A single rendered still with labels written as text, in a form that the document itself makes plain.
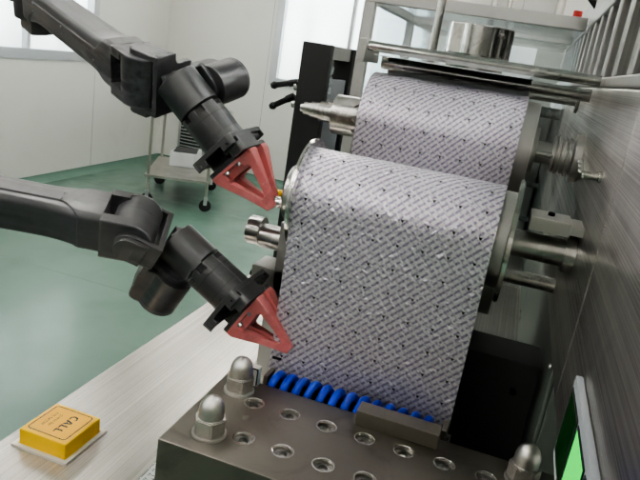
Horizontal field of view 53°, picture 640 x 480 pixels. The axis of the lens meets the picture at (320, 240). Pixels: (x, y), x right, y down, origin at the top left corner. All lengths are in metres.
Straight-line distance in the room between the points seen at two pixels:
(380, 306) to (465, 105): 0.35
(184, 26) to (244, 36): 0.70
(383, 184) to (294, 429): 0.29
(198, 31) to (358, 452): 6.59
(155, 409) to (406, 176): 0.50
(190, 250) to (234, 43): 6.18
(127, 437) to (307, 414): 0.28
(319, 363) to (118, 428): 0.30
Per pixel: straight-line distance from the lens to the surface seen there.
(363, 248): 0.74
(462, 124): 0.95
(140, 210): 0.81
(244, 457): 0.68
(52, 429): 0.90
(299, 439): 0.72
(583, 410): 0.49
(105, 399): 1.00
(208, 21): 7.09
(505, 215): 0.73
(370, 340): 0.78
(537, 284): 0.91
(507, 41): 1.45
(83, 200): 0.82
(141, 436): 0.93
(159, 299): 0.86
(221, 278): 0.80
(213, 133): 0.80
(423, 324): 0.76
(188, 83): 0.82
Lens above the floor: 1.43
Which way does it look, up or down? 16 degrees down
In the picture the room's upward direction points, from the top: 9 degrees clockwise
